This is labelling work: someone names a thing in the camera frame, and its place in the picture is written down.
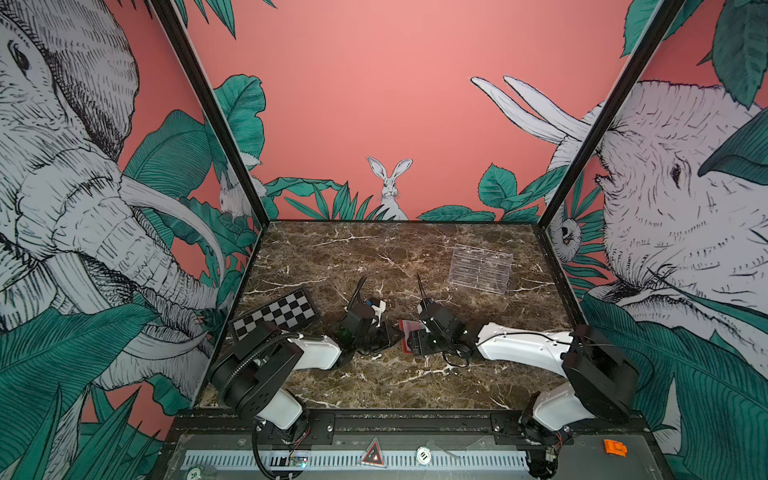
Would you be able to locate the clear acrylic compartment organizer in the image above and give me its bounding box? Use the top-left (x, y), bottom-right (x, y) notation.
top-left (448, 244), bottom-right (514, 295)

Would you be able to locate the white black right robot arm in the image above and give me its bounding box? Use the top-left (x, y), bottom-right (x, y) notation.
top-left (406, 299), bottom-right (640, 437)

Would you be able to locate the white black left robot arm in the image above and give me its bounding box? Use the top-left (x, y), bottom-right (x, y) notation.
top-left (210, 299), bottom-right (404, 437)

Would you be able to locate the black white checkerboard calibration board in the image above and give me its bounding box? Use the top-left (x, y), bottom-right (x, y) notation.
top-left (230, 287), bottom-right (319, 341)

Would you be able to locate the red warning triangle sticker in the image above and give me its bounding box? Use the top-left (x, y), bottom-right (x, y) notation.
top-left (360, 438), bottom-right (386, 468)

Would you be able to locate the round white sticker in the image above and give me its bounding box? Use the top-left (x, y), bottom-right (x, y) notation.
top-left (415, 446), bottom-right (432, 466)

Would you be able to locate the white ventilation grille strip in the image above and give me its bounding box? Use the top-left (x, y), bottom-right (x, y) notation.
top-left (180, 449), bottom-right (528, 472)

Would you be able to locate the orange small connector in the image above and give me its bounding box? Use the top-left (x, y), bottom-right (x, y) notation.
top-left (603, 439), bottom-right (628, 458)

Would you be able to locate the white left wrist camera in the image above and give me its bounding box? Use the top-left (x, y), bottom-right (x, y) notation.
top-left (366, 298), bottom-right (387, 326)

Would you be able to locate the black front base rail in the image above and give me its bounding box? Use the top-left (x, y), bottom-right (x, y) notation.
top-left (167, 407), bottom-right (559, 448)

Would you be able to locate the black left corner frame post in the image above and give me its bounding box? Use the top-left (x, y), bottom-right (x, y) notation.
top-left (151, 0), bottom-right (270, 230)

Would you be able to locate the black corner frame post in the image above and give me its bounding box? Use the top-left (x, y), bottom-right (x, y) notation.
top-left (537, 0), bottom-right (685, 231)
top-left (151, 0), bottom-right (270, 230)

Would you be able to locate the black right corner frame post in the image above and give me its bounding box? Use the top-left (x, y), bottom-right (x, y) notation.
top-left (537, 0), bottom-right (685, 231)

